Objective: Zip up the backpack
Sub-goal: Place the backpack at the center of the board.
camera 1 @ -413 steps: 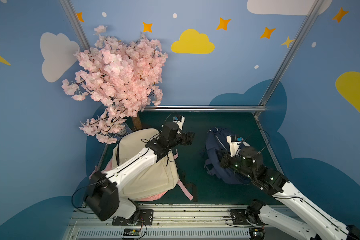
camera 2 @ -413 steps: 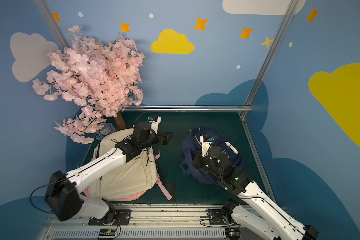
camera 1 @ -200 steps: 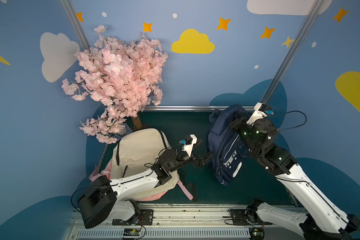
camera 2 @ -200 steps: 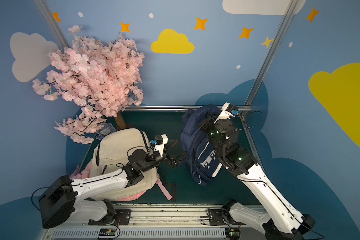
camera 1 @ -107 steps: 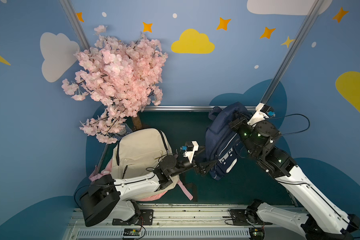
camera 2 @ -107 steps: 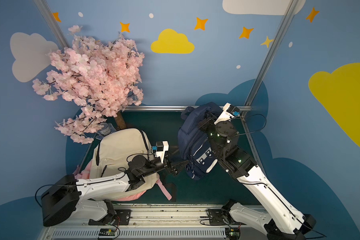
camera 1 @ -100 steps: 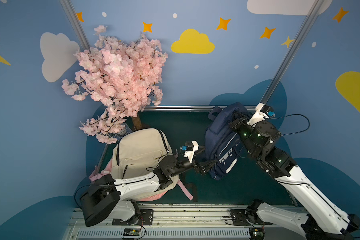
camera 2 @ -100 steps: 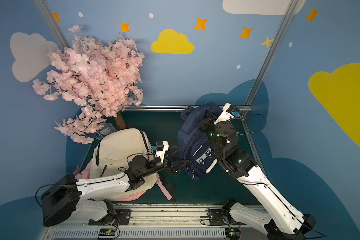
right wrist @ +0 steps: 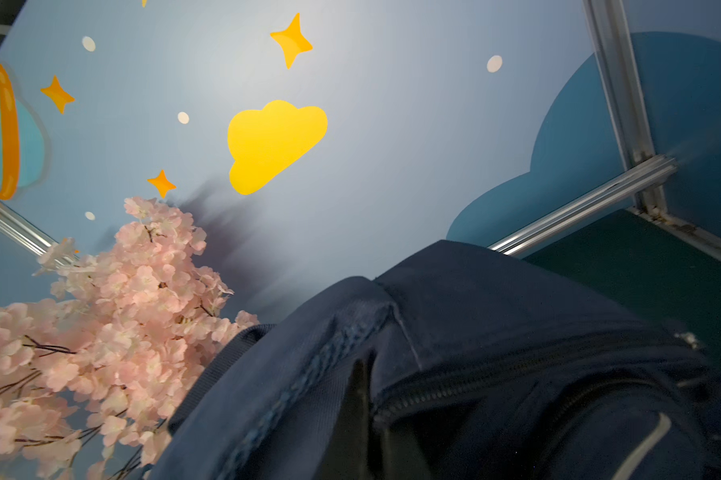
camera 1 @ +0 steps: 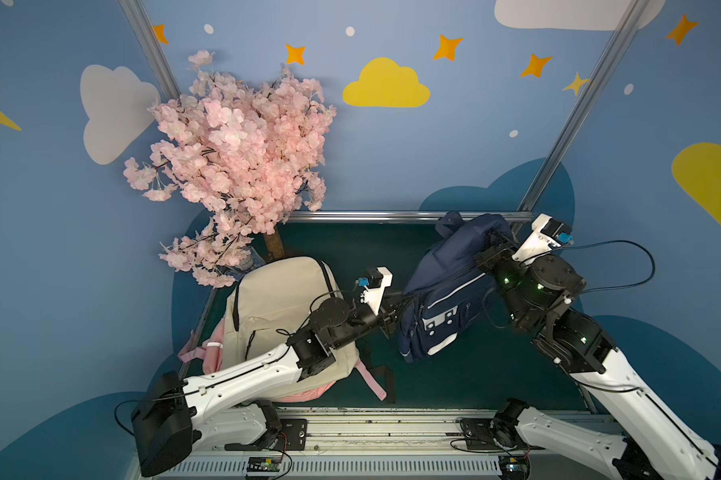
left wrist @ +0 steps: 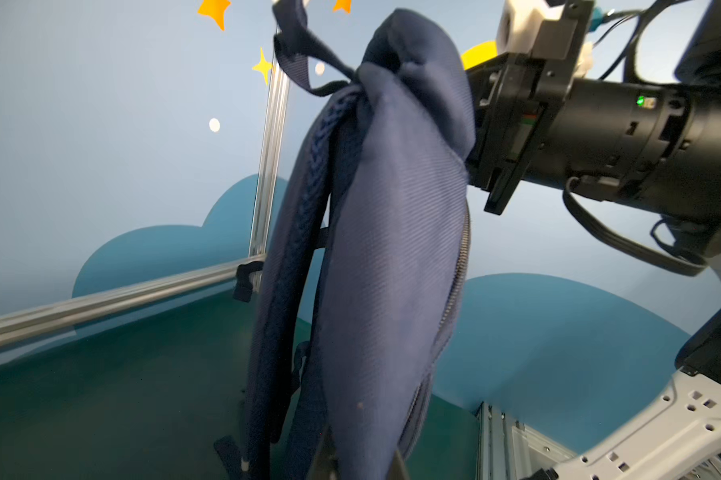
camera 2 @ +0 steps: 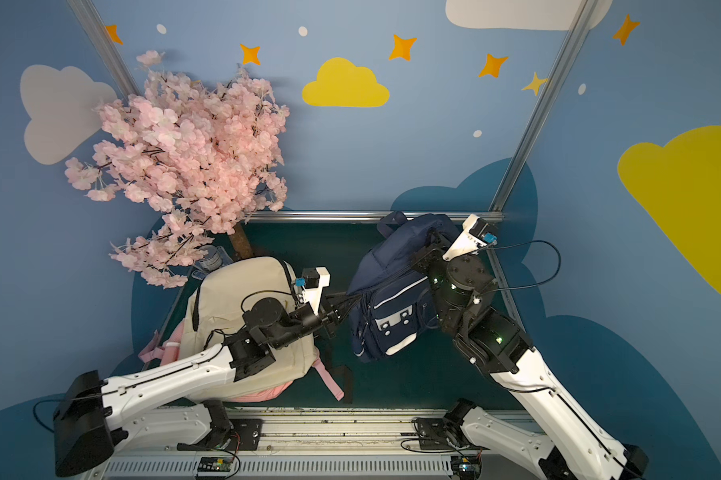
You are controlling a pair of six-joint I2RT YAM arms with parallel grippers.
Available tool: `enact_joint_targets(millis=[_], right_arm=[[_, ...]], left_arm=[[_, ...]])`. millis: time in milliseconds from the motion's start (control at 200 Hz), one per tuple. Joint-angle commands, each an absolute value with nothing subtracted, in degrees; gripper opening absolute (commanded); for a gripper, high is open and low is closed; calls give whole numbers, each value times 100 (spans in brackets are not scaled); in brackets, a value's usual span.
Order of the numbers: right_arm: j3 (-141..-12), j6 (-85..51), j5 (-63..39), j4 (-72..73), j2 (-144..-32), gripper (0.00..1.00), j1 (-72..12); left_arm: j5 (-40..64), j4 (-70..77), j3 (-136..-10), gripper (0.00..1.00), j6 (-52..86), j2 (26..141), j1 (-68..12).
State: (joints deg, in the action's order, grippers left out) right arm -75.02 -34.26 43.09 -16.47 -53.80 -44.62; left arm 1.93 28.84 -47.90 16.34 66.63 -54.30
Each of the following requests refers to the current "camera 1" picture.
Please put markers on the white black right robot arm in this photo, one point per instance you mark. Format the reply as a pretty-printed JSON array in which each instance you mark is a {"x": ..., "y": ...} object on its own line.
[{"x": 655, "y": 442}]

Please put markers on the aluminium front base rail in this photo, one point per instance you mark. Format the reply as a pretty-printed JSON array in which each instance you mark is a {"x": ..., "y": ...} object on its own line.
[{"x": 365, "y": 443}]

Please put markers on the navy blue backpack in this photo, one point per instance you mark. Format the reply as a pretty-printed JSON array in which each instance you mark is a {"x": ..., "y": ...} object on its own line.
[{"x": 446, "y": 293}]

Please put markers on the aluminium back rail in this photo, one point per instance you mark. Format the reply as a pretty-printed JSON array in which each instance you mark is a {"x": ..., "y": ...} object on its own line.
[{"x": 396, "y": 217}]

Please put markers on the green circuit board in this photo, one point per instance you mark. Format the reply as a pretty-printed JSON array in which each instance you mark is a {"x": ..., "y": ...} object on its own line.
[
  {"x": 514, "y": 468},
  {"x": 267, "y": 467}
]

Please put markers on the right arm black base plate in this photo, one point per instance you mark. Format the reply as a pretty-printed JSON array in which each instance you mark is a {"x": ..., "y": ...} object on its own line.
[{"x": 486, "y": 433}]

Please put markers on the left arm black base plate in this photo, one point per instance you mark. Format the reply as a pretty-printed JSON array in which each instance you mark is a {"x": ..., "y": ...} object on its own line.
[{"x": 288, "y": 437}]

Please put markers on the aluminium corner post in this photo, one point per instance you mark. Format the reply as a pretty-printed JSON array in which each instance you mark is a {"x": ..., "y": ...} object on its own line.
[
  {"x": 138, "y": 18},
  {"x": 616, "y": 48}
]

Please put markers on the pink backpack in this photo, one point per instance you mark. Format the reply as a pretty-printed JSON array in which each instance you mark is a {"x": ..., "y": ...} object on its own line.
[{"x": 227, "y": 347}]

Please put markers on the aluminium right corner post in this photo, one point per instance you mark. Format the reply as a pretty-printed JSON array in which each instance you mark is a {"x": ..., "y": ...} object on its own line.
[{"x": 616, "y": 48}]

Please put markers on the right green circuit board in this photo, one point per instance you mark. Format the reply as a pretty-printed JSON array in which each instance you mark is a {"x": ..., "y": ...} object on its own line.
[{"x": 514, "y": 468}]

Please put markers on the pink artificial blossom tree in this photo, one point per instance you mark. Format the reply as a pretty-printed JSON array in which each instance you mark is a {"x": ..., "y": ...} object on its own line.
[{"x": 249, "y": 155}]

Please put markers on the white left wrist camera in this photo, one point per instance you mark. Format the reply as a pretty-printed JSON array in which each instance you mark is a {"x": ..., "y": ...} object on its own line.
[{"x": 374, "y": 284}]

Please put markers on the aluminium left side rail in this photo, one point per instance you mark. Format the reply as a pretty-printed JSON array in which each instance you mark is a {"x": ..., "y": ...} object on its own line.
[{"x": 195, "y": 336}]

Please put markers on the aluminium left corner post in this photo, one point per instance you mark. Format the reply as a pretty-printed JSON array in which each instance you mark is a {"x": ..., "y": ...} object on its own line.
[{"x": 138, "y": 18}]

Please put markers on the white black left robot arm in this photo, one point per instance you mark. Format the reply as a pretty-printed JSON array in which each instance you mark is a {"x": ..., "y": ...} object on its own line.
[{"x": 169, "y": 421}]

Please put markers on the left green circuit board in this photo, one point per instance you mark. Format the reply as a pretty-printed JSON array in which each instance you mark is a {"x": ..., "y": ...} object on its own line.
[{"x": 267, "y": 467}]

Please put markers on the beige and navy backpack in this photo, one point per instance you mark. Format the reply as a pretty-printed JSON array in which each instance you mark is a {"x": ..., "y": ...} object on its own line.
[{"x": 280, "y": 295}]

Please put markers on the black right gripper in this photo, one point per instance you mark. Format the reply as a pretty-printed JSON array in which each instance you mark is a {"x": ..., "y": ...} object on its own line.
[{"x": 496, "y": 257}]

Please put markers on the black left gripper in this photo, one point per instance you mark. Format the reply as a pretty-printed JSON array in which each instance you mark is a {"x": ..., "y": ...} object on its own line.
[{"x": 388, "y": 308}]

